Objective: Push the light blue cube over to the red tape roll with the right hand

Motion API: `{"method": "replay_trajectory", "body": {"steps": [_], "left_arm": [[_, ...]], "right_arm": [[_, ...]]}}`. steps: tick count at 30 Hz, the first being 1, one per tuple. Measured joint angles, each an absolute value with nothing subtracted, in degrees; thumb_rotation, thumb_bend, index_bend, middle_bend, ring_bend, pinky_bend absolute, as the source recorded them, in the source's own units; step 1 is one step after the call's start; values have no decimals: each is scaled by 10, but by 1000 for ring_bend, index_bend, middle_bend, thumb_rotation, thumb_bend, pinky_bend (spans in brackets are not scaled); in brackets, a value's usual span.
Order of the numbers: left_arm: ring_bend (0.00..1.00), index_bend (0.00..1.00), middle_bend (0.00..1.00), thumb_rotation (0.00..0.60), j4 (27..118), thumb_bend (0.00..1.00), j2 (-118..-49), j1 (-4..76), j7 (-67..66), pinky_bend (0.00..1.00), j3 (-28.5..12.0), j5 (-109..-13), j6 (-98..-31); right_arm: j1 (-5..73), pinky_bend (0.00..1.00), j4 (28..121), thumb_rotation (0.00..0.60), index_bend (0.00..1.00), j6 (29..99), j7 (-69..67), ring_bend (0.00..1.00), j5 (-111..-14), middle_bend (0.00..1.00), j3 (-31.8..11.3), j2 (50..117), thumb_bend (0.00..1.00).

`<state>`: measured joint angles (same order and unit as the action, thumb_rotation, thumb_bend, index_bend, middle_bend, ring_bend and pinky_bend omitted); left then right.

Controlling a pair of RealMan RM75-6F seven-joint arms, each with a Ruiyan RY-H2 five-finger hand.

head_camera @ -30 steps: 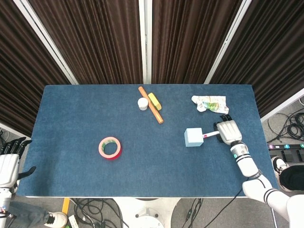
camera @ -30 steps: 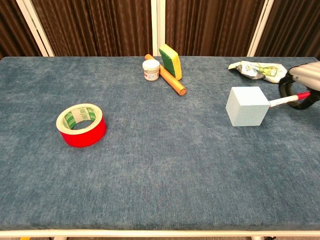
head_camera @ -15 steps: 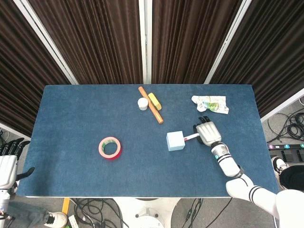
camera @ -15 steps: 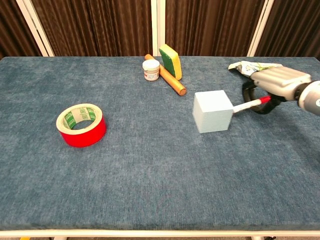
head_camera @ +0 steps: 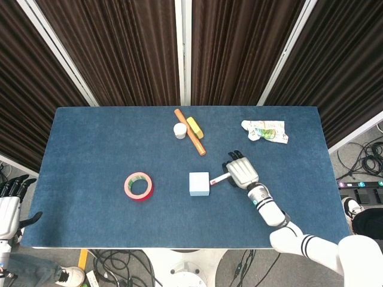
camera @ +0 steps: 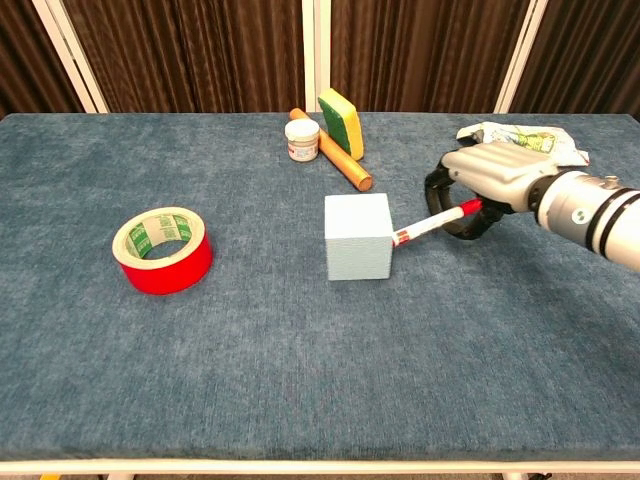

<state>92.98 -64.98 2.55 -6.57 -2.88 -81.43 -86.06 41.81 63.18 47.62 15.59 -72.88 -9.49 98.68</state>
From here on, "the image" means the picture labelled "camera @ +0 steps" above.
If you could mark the red and white marker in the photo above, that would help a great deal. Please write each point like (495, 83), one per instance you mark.
(430, 224)

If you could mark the crumpled printed snack bag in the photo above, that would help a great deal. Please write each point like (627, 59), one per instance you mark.
(537, 140)

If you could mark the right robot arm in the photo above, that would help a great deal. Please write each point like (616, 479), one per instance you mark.
(590, 212)

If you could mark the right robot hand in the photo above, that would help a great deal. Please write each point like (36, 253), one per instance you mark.
(495, 172)

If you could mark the red adhesive tape roll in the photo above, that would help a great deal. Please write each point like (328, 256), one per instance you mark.
(170, 270)

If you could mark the light blue foam cube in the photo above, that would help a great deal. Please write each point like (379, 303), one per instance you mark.
(357, 250)

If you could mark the wooden cylinder rod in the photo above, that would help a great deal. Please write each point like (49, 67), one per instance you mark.
(345, 162)

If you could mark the blue felt table mat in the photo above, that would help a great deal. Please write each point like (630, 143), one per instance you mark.
(320, 350)

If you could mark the white screen frame post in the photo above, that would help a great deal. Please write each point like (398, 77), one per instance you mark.
(70, 50)
(316, 50)
(520, 55)

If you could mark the yellow green scrubbing sponge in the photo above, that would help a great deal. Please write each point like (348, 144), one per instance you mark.
(341, 127)

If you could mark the small white plastic jar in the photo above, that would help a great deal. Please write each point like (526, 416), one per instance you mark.
(301, 142)

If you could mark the dark brown curtain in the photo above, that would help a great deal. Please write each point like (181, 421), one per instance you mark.
(200, 50)

